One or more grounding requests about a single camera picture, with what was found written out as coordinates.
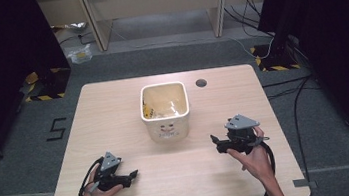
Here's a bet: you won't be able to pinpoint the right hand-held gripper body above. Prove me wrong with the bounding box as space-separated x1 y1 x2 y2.
222 110 272 158

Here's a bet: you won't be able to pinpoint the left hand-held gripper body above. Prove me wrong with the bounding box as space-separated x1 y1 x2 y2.
90 148 134 193

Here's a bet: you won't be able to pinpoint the cream square bin with face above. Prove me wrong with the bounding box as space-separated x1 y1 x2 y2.
137 79 195 147

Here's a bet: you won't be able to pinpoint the clear plastic wrapper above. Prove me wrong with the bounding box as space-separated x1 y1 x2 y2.
151 99 182 120

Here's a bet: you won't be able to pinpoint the yellow wrapper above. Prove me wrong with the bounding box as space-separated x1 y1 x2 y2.
142 101 153 120

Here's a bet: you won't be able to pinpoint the person's right hand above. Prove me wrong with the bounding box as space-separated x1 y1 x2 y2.
223 125 276 188

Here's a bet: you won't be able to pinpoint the stand base with hazard tape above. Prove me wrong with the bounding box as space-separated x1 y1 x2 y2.
249 39 303 75
20 66 75 104

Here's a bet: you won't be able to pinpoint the grey tape strip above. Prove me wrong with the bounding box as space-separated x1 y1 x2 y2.
291 176 317 191

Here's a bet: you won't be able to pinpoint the clear plastic bag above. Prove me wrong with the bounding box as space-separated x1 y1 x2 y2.
65 43 94 66

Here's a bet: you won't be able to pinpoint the crumpled silver foil bag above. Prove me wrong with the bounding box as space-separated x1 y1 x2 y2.
50 20 89 37

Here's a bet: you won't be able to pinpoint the light wooden desk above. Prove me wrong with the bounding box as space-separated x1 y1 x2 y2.
33 0 281 60

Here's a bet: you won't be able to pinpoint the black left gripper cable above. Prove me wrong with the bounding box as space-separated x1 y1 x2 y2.
71 156 109 196

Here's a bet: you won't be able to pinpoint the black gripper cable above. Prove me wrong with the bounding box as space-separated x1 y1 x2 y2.
71 156 109 196
251 139 280 196

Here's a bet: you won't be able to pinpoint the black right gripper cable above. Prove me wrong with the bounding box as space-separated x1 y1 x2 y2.
251 139 280 196

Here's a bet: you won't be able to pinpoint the black hanging cables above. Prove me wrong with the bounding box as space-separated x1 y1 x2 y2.
222 0 276 43

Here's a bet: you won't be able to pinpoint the thin black floor cable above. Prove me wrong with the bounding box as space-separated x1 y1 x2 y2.
57 30 97 49

